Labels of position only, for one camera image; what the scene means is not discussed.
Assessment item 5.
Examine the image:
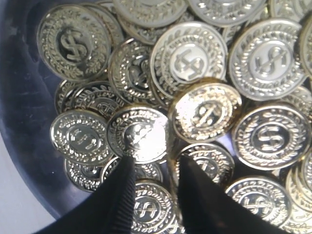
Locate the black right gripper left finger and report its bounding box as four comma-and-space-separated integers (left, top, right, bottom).
46, 156, 135, 234

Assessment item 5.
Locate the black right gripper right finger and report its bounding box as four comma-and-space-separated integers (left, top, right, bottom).
177, 156, 284, 234

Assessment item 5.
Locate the round silver metal tray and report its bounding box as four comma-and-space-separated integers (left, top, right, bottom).
0, 0, 103, 234

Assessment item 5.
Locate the gold coin centre bright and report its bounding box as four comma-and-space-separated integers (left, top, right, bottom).
150, 21, 228, 98

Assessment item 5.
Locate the gold coin top left dollar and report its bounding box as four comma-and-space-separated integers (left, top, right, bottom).
37, 4, 111, 82

